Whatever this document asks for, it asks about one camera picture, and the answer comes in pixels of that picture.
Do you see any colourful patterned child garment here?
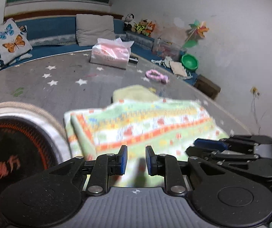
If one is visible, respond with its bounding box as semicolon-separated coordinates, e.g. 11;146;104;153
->
64;86;226;187

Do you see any small wooden stool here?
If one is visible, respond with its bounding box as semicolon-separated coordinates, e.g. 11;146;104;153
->
194;75;221;100

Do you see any beige cloth on bench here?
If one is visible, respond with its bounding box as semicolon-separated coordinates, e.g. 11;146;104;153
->
151;56;193;80

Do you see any pink scrunchie headband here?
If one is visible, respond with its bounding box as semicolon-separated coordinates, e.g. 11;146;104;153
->
145;69;169;84

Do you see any green plastic bowl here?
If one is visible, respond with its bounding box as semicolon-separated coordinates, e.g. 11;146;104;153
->
181;54;199;71

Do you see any round black induction cooktop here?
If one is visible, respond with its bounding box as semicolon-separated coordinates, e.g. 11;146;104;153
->
0;117;58;226

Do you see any clear plastic toy box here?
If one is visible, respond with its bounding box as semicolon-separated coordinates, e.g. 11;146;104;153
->
152;38;187;62

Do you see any small black device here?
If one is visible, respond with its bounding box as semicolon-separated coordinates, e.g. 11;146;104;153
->
129;56;139;64

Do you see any pink tissue box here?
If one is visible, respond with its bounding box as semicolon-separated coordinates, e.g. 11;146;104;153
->
90;38;134;70

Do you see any colourful paper pinwheel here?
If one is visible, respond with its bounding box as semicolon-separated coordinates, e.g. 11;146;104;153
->
182;20;209;48

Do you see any orange fox plush toy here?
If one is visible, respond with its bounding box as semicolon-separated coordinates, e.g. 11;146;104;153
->
145;21;156;37

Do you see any yellow bear plush toy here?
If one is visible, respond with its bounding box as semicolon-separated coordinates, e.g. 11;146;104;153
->
135;19;148;34

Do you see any grey plain pillow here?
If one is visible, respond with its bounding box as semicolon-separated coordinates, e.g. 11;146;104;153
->
76;14;116;46

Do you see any panda plush toy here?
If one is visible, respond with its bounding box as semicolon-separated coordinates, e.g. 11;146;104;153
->
123;13;134;31

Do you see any blue sofa bench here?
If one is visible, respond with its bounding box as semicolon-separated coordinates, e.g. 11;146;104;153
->
0;16;199;86

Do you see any butterfly print pillow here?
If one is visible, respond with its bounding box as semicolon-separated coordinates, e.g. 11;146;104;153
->
0;19;32;70

